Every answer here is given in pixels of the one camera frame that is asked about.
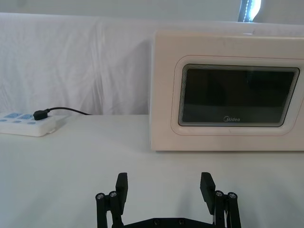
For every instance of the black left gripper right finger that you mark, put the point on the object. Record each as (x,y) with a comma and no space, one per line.
(207,192)

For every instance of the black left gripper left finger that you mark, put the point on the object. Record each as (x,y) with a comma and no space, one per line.
(121,190)

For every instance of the cream oven door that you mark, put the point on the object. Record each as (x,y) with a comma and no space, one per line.
(166,107)

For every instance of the white tablecloth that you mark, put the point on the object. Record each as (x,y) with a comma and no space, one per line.
(71,171)

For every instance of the cream microwave oven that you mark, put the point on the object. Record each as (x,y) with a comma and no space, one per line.
(164,95)

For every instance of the white power strip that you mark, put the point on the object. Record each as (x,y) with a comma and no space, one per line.
(23,127)

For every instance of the white curtain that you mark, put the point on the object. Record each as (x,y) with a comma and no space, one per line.
(71,59)

